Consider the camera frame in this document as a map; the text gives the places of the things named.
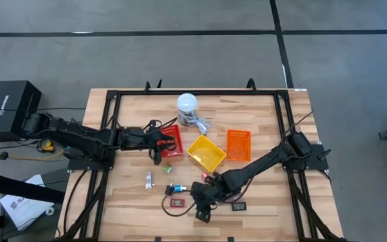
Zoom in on black aluminium table frame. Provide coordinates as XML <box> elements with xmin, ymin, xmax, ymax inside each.
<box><xmin>54</xmin><ymin>77</ymin><xmax>349</xmax><ymax>242</ymax></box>

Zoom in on black cardboard box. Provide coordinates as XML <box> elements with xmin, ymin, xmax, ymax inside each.
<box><xmin>0</xmin><ymin>79</ymin><xmax>42</xmax><ymax>142</ymax></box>

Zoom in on white dome lamp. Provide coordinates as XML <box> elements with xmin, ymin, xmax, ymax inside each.
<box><xmin>176</xmin><ymin>93</ymin><xmax>200</xmax><ymax>127</ymax></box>

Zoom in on orange plastic basket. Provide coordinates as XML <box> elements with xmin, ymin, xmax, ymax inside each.
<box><xmin>226</xmin><ymin>129</ymin><xmax>252</xmax><ymax>163</ymax></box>

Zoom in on dark grey cart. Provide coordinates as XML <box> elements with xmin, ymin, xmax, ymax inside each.
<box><xmin>0</xmin><ymin>99</ymin><xmax>66</xmax><ymax>242</ymax></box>

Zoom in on white lamp cable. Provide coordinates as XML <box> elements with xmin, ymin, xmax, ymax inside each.
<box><xmin>178</xmin><ymin>112</ymin><xmax>214</xmax><ymax>136</ymax></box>

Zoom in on small silver metal object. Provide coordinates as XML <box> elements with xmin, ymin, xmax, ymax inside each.
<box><xmin>145</xmin><ymin>171</ymin><xmax>156</xmax><ymax>190</ymax></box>

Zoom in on red plastic basket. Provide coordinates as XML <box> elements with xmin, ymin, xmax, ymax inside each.
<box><xmin>159</xmin><ymin>124</ymin><xmax>184</xmax><ymax>159</ymax></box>

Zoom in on yellow plastic basket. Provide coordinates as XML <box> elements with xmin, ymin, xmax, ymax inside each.
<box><xmin>186</xmin><ymin>134</ymin><xmax>227</xmax><ymax>173</ymax></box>

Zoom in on white paper sheets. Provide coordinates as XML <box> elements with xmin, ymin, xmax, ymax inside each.
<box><xmin>0</xmin><ymin>173</ymin><xmax>55</xmax><ymax>232</ymax></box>

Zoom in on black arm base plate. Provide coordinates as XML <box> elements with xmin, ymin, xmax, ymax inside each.
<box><xmin>280</xmin><ymin>143</ymin><xmax>329</xmax><ymax>171</ymax></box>
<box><xmin>67</xmin><ymin>157</ymin><xmax>116</xmax><ymax>172</ymax></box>

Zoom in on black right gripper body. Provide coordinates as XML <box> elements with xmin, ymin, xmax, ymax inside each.
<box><xmin>190</xmin><ymin>179</ymin><xmax>222</xmax><ymax>223</ymax></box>

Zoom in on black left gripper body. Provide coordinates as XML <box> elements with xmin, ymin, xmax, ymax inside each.
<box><xmin>119</xmin><ymin>119</ymin><xmax>164</xmax><ymax>166</ymax></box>

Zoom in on yellow cable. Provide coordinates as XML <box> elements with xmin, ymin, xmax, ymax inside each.
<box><xmin>7</xmin><ymin>139</ymin><xmax>67</xmax><ymax>162</ymax></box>

